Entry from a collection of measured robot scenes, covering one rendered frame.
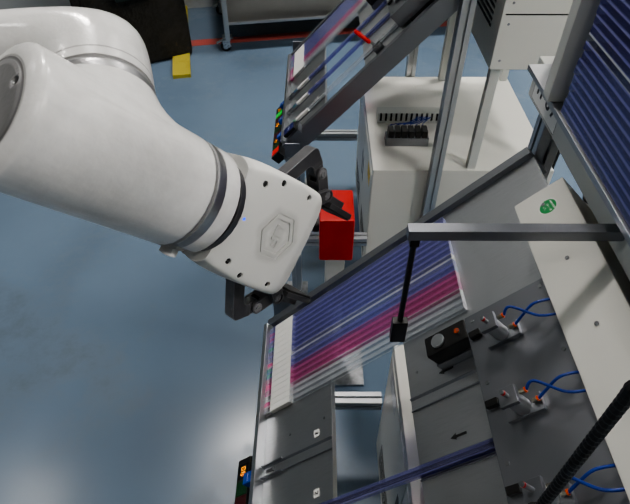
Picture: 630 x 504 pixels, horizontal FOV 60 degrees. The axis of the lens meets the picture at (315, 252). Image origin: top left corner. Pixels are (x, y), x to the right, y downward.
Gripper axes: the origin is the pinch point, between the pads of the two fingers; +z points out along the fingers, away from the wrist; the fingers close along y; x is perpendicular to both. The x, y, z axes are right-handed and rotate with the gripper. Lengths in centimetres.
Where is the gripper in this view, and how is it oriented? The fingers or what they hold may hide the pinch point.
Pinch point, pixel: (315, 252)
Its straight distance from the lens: 54.3
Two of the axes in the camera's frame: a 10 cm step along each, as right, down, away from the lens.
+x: -7.1, -3.6, 6.0
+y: 4.4, -9.0, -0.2
